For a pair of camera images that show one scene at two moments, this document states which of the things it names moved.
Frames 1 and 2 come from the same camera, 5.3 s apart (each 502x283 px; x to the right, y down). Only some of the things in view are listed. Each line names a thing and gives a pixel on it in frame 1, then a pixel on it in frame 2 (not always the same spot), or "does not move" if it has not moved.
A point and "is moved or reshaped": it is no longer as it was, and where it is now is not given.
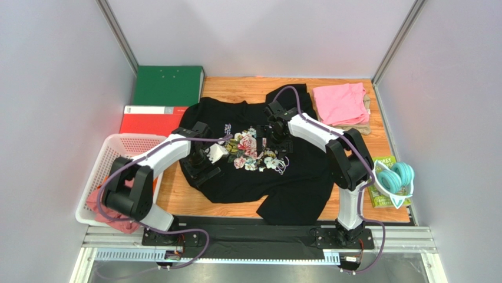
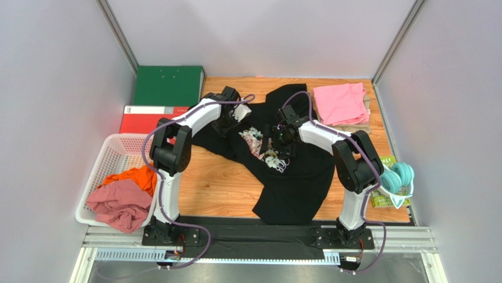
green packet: x=377 y=200 does not move
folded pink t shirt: x=342 y=104 does not move
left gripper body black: x=197 y=163 -> x=225 y=124
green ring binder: x=168 y=85 does not move
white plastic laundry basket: x=115 y=145 does not move
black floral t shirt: x=296 y=187 is moved or reshaped
